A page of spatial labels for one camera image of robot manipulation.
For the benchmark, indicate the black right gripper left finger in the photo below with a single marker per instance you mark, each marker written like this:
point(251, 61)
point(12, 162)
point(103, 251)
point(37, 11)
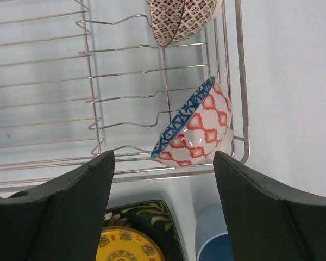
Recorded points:
point(61, 219)

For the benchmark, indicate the black floral square plate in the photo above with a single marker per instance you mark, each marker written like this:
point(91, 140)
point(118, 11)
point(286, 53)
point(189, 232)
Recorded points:
point(152, 218)

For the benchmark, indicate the light blue plastic cup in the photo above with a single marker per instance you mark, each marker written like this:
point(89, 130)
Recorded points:
point(212, 241)

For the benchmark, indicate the blue rim red pattern bowl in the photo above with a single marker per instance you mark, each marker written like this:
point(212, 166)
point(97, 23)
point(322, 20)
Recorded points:
point(199, 129)

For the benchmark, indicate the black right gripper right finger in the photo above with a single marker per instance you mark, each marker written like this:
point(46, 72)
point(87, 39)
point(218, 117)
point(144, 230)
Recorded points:
point(267, 219)

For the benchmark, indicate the metal wire dish rack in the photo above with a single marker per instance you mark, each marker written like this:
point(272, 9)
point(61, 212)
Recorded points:
point(81, 77)

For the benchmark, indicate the brown white patterned bowl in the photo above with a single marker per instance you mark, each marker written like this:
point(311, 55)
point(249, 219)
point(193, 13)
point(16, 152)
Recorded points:
point(174, 21)

